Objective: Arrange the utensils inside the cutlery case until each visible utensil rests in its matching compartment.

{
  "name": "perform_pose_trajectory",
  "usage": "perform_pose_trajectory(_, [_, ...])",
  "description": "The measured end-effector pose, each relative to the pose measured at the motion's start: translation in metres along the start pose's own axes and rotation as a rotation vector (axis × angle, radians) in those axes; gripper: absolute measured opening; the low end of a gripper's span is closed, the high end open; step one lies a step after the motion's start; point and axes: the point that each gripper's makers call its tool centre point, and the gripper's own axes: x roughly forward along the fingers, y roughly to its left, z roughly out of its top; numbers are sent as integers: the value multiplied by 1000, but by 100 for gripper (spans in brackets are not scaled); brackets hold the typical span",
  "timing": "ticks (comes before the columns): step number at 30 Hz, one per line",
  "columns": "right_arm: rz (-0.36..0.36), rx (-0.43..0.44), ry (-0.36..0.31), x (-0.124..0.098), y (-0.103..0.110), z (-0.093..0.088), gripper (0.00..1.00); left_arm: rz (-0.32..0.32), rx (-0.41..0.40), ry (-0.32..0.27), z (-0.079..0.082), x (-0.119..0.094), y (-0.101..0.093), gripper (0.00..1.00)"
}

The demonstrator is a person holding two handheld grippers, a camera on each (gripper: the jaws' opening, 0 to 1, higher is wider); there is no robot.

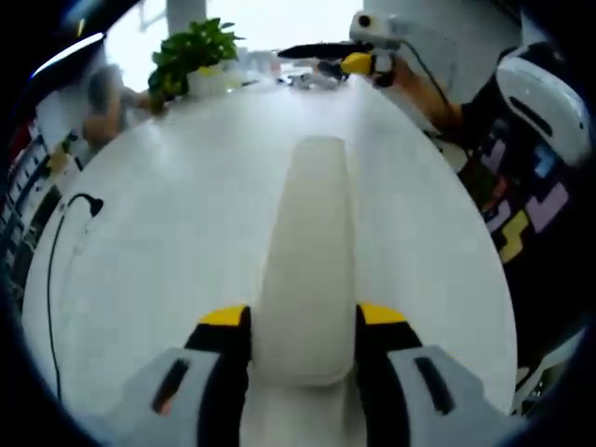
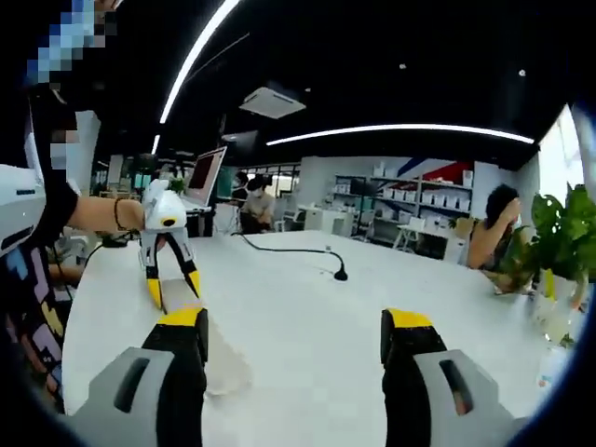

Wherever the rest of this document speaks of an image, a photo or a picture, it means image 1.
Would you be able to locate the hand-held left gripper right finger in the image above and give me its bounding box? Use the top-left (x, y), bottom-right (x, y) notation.
top-left (355, 302), bottom-right (514, 447)

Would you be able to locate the storage shelf with white boxes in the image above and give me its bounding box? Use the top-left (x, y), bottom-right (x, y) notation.
top-left (0, 114), bottom-right (64, 294)

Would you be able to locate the person's right hand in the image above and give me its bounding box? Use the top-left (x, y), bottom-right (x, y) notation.
top-left (371, 49), bottom-right (416, 90)

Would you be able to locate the beige cutlery case lid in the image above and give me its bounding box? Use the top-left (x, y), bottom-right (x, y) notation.
top-left (258, 135), bottom-right (361, 372)

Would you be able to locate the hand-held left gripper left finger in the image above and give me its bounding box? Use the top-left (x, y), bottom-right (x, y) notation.
top-left (118, 304), bottom-right (253, 447)

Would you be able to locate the green potted plant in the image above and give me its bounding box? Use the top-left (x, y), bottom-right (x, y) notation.
top-left (147, 17), bottom-right (247, 114)

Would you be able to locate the white chest-worn device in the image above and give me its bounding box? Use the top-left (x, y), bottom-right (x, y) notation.
top-left (494, 40), bottom-right (589, 168)

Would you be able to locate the black cable with plug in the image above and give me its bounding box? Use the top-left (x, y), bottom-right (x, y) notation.
top-left (46, 192), bottom-right (105, 402)

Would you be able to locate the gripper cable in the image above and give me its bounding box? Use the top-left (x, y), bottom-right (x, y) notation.
top-left (399, 38), bottom-right (455, 106)

